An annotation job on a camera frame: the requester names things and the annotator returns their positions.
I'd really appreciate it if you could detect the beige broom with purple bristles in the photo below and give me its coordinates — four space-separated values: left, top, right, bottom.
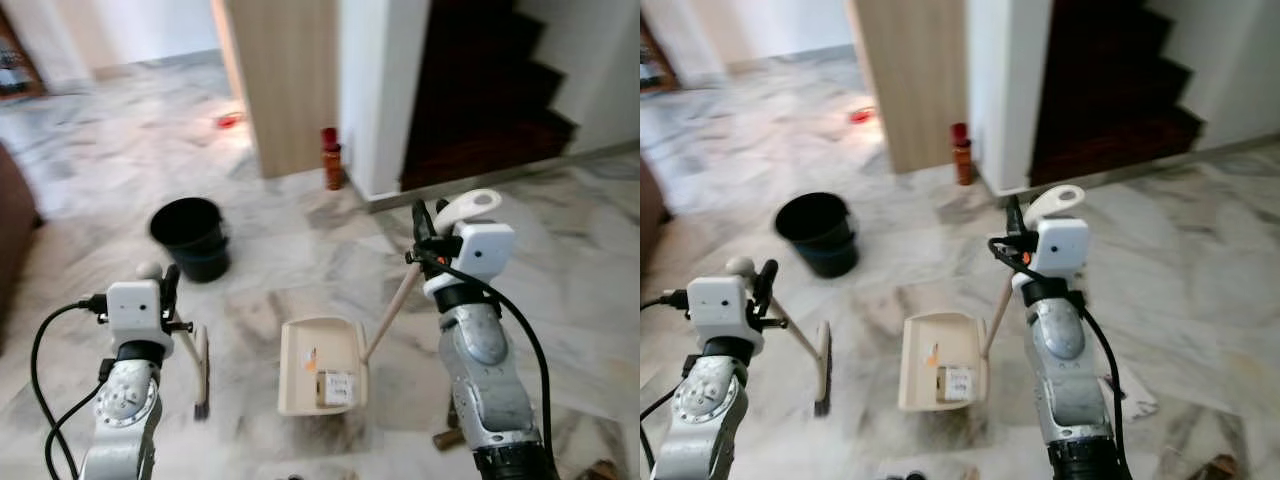
136 261 213 420
724 255 834 418

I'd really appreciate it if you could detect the beige long-handled dustpan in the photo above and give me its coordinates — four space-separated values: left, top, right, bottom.
277 188 503 417
897 184 1087 414

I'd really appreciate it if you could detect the small labelled cardboard box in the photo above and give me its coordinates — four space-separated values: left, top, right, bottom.
934 365 978 405
314 371 359 409

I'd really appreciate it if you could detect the black plastic bucket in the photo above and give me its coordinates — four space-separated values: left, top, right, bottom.
774 191 860 280
149 196 232 284

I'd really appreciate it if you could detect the brown bottle with red cap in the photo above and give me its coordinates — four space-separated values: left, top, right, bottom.
320 127 345 192
949 122 974 187

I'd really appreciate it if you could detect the dark wooden staircase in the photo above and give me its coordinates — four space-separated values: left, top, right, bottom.
399 0 580 193
1028 0 1207 188

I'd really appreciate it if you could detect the brown sofa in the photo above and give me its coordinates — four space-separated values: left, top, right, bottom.
0 143 43 341

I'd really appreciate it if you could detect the tall light wood cupboard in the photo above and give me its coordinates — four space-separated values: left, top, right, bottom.
850 0 969 175
222 0 341 180

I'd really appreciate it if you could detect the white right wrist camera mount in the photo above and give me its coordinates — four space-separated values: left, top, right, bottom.
424 222 517 301
1012 217 1090 293

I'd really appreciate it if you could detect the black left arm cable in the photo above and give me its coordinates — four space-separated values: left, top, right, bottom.
30 295 113 480
640 288 693 471

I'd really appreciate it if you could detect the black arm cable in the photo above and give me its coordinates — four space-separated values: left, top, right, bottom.
405 248 554 471
640 288 693 471
30 295 113 480
988 236 1131 476

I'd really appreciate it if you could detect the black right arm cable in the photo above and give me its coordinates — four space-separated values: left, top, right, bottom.
988 236 1131 476
405 248 554 471

